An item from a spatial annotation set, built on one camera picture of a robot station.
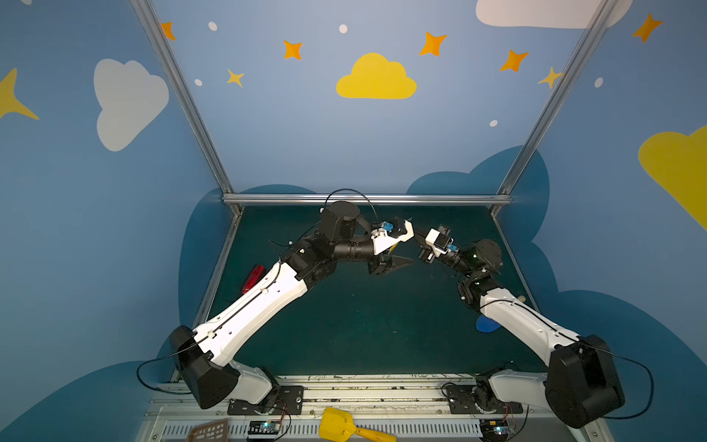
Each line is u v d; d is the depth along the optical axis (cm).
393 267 55
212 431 70
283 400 74
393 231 50
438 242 57
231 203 118
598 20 71
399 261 56
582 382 42
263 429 71
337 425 70
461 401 74
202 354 39
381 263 54
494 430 71
